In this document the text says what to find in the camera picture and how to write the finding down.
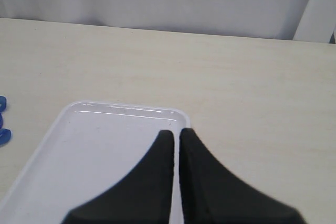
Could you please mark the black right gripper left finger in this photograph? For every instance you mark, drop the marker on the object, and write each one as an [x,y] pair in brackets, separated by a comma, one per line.
[144,195]

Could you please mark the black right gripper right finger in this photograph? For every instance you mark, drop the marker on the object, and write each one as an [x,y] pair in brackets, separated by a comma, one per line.
[210,193]

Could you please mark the white plastic tray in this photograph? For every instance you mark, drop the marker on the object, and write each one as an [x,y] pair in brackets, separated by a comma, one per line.
[88,148]

